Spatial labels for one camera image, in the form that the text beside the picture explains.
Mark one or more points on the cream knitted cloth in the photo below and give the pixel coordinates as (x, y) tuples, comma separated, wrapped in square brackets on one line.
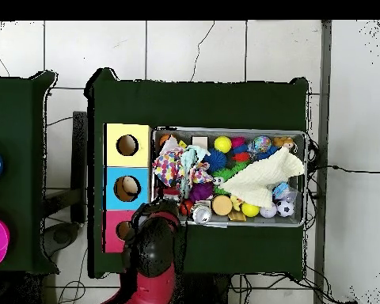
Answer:
[(262, 177)]

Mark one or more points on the light teal cloth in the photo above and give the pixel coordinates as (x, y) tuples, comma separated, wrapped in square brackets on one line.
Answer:
[(188, 161)]

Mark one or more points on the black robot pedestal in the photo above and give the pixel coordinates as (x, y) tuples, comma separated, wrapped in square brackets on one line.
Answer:
[(209, 291)]

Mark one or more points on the black stand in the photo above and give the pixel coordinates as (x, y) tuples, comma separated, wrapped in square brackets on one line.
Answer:
[(79, 158)]

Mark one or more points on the yellow ball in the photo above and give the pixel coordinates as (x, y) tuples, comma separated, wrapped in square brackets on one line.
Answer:
[(222, 144)]

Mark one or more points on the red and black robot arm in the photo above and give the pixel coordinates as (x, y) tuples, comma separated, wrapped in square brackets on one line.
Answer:
[(152, 253)]

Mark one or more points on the colourful spotted cloth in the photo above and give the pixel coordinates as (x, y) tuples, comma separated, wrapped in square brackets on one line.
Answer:
[(167, 166)]

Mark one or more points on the crushed silver metal can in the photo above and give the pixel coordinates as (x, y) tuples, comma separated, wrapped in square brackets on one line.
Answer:
[(202, 213)]

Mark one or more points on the shallow clear mesh bin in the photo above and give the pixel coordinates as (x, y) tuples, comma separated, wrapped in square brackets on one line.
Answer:
[(184, 135)]

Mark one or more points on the blue spiky ball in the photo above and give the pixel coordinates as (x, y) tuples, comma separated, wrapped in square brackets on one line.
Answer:
[(267, 153), (215, 160)]

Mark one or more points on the wooden box with three holes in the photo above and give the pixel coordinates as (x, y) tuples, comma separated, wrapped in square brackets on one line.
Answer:
[(139, 152)]

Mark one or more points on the dark green table cloth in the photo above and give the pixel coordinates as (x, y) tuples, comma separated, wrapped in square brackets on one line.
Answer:
[(19, 110), (193, 104)]

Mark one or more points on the globe print ball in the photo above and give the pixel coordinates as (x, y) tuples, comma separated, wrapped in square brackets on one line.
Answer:
[(262, 143)]

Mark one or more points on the black and white soccer ball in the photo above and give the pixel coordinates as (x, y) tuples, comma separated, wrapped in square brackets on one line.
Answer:
[(285, 208)]

